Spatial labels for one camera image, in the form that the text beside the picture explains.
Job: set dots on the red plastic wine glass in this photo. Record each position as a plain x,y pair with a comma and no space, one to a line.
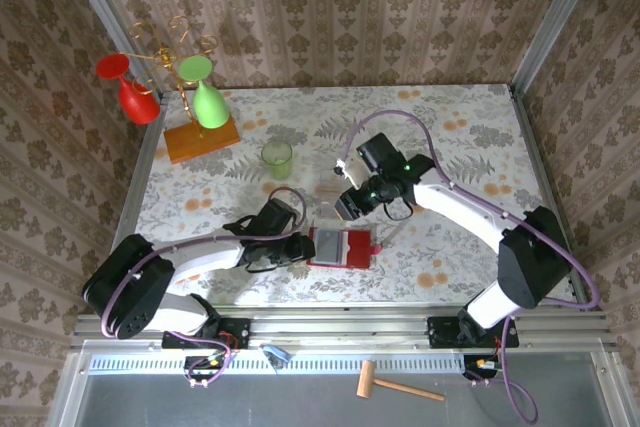
137,102

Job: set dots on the wooden mallet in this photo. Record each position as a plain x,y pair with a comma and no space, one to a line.
367,379

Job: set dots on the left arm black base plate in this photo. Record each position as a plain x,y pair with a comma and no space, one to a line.
240,329

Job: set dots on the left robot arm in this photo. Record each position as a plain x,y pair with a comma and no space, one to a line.
125,287

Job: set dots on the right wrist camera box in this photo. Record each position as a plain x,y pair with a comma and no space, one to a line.
377,152

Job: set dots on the red leather card holder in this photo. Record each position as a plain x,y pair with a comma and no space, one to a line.
357,254

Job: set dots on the pink plastic card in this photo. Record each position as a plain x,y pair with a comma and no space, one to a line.
326,208

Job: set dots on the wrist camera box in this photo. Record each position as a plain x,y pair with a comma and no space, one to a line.
377,152
275,214

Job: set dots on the orange wooden rack base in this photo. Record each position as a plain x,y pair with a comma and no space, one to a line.
200,144

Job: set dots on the green translucent plastic cup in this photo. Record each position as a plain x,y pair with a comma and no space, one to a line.
276,159

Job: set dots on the blue white clip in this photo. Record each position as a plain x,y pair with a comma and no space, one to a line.
280,353

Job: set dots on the clear acrylic card stand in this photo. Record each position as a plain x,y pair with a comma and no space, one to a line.
330,182

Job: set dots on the aluminium corner post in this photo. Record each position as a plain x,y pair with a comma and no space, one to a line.
95,7
555,12

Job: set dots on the grey metal shelf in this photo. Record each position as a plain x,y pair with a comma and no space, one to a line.
250,402

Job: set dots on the aluminium table side rail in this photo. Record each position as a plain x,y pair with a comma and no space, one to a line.
535,157
144,157

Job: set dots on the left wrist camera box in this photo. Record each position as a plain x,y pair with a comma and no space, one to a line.
275,214

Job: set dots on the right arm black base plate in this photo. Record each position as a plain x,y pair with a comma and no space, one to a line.
440,332

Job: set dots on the green plastic wine glass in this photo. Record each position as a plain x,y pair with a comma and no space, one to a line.
210,107

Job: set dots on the aluminium table edge rail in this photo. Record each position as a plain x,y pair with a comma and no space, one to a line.
350,329

